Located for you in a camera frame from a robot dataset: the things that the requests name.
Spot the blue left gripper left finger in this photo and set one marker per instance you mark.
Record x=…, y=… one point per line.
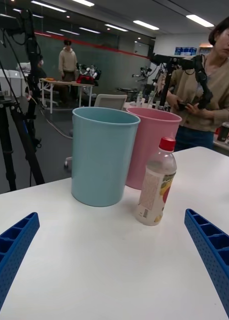
x=12, y=250

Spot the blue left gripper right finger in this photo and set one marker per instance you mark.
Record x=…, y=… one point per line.
x=214, y=252

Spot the red-capped clear plastic bottle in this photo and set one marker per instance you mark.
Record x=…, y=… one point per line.
x=154, y=195

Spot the black teleoperation arm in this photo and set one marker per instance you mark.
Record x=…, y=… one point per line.
x=169, y=60

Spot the person's left hand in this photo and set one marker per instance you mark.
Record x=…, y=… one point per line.
x=194, y=110

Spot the person's right hand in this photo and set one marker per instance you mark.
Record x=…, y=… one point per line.
x=172, y=98

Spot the black tripod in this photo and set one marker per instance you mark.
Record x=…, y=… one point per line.
x=4, y=140

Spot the dark drink can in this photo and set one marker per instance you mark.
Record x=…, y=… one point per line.
x=223, y=132

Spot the pale blue plastic bin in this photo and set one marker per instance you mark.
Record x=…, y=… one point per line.
x=102, y=160

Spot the pink plastic bin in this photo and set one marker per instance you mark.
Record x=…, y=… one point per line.
x=149, y=132

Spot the white folding table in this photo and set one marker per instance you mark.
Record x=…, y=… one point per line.
x=62, y=82

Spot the pale grey office chair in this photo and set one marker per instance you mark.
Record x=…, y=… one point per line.
x=110, y=101

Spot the seated person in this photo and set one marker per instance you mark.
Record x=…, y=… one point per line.
x=40, y=68

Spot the red and black equipment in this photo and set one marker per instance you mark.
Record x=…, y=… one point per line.
x=85, y=79

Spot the black equipment stand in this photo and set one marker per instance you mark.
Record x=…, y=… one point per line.
x=32, y=62

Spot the white and black robot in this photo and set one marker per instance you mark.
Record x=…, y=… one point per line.
x=90, y=71

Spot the person in pale top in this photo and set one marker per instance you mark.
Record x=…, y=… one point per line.
x=67, y=60

